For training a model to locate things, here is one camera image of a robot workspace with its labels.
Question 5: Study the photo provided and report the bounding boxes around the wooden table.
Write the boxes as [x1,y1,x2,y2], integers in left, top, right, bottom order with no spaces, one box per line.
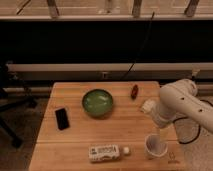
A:
[29,81,186,171]

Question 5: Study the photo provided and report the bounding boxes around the small white packet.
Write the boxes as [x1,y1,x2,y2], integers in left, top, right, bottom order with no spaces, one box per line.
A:
[141,99,155,113]

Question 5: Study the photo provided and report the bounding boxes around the white plastic bottle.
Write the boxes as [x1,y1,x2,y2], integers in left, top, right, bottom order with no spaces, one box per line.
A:
[88,144,130,163]

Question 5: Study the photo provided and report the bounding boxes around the black office chair base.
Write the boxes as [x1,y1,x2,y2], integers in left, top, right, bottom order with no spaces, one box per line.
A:
[0,63,37,148]

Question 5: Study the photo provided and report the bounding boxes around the small red brown object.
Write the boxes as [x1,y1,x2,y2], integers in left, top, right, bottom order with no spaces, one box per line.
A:
[131,85,139,100]

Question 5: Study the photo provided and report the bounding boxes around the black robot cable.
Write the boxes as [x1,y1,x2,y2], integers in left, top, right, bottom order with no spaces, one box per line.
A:
[173,99,213,145]

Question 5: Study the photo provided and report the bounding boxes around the black hanging cable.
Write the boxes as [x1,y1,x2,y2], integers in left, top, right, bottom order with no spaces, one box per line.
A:
[120,11,156,81]

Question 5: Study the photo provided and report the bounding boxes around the white ceramic cup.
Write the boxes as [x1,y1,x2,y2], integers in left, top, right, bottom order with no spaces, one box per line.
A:
[144,134,168,159]

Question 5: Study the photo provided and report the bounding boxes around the green ceramic bowl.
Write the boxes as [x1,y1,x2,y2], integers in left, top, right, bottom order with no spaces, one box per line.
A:
[82,89,113,118]

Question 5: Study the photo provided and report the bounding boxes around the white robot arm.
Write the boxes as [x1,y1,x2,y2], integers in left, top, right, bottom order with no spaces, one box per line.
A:
[150,79,213,133]

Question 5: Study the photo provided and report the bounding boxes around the black smartphone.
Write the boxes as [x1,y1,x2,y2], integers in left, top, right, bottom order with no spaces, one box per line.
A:
[55,108,69,130]

